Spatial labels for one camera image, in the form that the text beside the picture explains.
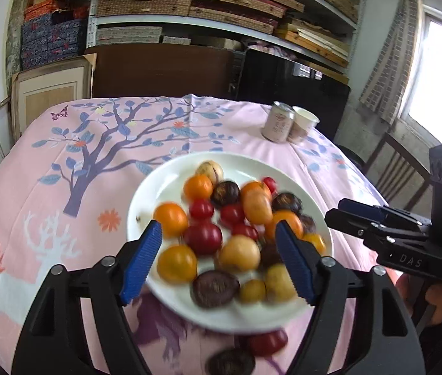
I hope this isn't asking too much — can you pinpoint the dark wooden slatted chair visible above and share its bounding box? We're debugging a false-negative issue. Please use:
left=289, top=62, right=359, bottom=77
left=338, top=131, right=436, bottom=212

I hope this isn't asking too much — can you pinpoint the brown wooden board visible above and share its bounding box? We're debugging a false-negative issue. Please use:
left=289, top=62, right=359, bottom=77
left=84, top=43, right=241, bottom=100

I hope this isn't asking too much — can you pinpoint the dark red tomato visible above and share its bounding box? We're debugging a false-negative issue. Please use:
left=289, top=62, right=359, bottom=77
left=246, top=329, right=289, bottom=357
left=184, top=222, right=223, bottom=255

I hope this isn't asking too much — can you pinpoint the stack of tan woven boxes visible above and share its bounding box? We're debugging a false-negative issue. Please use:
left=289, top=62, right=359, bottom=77
left=96, top=0, right=307, bottom=34

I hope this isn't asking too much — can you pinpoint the drink can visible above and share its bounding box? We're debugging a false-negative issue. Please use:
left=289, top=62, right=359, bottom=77
left=262, top=101, right=297, bottom=143

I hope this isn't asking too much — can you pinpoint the brick patterned curtain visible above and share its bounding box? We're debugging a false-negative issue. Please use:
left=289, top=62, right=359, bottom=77
left=358, top=0, right=425, bottom=126

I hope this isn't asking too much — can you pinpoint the orange cherry tomato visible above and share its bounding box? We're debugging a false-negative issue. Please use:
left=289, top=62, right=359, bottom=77
left=183, top=174, right=214, bottom=201
left=157, top=244, right=199, bottom=285
left=303, top=233, right=328, bottom=256
left=153, top=202, right=189, bottom=239

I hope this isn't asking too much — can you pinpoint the dark red patterned box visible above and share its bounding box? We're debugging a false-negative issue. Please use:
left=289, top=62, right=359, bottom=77
left=51, top=0, right=89, bottom=20

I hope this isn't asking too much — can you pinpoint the black glossy panel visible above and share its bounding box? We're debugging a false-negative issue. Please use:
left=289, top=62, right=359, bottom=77
left=236, top=49, right=351, bottom=141

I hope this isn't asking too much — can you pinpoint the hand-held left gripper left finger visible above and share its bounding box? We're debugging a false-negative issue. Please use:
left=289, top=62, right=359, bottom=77
left=12, top=220, right=164, bottom=375

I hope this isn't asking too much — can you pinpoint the small yellow longan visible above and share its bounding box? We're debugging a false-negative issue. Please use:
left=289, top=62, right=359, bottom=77
left=239, top=279, right=267, bottom=304

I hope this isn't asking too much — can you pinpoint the stack of blue patterned boxes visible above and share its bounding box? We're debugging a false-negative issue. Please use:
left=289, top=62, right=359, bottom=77
left=21, top=17, right=89, bottom=69

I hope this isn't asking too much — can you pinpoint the white plate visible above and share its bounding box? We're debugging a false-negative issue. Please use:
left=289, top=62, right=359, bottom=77
left=126, top=152, right=334, bottom=334

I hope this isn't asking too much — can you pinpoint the stack of yellow flat boxes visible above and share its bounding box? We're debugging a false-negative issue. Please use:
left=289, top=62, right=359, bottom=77
left=276, top=0, right=362, bottom=67

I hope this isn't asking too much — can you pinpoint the orange mandarin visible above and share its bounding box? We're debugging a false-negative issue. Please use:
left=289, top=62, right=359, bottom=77
left=264, top=210, right=304, bottom=243
left=240, top=181, right=272, bottom=200

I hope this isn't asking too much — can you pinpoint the marble slab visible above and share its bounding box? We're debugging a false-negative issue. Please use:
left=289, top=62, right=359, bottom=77
left=6, top=0, right=26, bottom=73

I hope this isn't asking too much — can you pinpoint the paper cup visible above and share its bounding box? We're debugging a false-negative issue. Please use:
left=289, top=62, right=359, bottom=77
left=288, top=106, right=320, bottom=144

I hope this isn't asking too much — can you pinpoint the pink fabric bundle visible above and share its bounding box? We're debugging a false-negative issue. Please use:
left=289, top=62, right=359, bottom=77
left=246, top=41, right=296, bottom=61

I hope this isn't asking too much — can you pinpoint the beige framed door panel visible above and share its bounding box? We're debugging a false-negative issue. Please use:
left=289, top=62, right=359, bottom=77
left=11, top=54, right=97, bottom=141

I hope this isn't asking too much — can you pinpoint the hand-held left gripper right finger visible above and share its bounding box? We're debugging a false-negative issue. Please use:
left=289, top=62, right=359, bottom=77
left=275, top=220, right=427, bottom=375

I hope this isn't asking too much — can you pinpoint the grey patterned flat box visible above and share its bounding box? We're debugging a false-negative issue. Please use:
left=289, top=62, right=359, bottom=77
left=96, top=27, right=163, bottom=45

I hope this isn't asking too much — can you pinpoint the orange patterned box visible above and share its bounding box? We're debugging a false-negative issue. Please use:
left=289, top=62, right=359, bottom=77
left=23, top=0, right=69, bottom=22

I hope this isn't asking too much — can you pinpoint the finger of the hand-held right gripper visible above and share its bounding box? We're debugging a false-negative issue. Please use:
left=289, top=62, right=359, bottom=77
left=324, top=208, right=421, bottom=248
left=338, top=199, right=433, bottom=229

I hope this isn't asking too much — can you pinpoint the pink printed tablecloth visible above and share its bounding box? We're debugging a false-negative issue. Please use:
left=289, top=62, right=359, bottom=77
left=0, top=94, right=401, bottom=375

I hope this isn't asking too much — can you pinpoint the bright window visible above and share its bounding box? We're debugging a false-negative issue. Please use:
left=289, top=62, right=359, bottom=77
left=397, top=4, right=442, bottom=145

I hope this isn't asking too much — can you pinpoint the white metal shelving rack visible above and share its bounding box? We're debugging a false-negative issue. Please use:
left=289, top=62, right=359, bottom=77
left=86, top=0, right=364, bottom=75

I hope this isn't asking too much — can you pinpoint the striped pepino melon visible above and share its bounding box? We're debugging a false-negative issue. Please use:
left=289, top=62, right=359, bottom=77
left=195, top=160, right=224, bottom=186

